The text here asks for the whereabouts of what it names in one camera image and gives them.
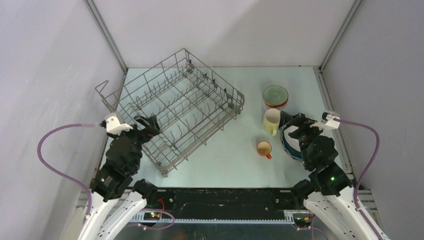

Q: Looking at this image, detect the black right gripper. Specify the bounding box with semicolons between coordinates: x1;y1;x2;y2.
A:
277;110;329;167

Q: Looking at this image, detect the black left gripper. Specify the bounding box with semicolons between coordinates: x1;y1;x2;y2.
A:
108;114;160;171

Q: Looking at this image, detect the blue dotted plate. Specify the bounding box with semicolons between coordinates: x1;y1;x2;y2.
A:
281;131;303;162

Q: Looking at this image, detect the yellow mug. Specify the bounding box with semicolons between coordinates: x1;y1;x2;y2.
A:
262;108;281;136

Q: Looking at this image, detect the orange bowl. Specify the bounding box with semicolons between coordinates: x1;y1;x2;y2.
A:
263;101;288;109

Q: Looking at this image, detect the pale green cup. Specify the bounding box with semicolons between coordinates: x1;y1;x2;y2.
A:
262;85;289;105

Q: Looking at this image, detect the small orange cup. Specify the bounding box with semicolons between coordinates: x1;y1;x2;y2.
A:
256;141;272;160

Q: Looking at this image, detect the grey wire dish rack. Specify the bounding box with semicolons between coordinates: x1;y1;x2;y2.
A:
95;48;245;177

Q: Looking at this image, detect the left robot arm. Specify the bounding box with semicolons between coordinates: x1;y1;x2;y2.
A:
78;112;161;240

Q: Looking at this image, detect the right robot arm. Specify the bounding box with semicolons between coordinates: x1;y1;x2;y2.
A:
279;111;389;240

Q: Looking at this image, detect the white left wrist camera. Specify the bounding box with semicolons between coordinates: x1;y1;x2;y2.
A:
100;111;134;135

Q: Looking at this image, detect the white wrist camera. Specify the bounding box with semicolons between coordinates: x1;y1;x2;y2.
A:
100;111;134;135
310;110;341;131

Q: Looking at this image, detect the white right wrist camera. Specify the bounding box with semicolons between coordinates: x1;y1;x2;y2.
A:
310;110;341;131

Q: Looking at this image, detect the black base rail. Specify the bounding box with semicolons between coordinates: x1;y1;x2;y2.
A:
147;187;307;222

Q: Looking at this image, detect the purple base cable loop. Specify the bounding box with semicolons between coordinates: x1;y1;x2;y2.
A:
132;207;176;231

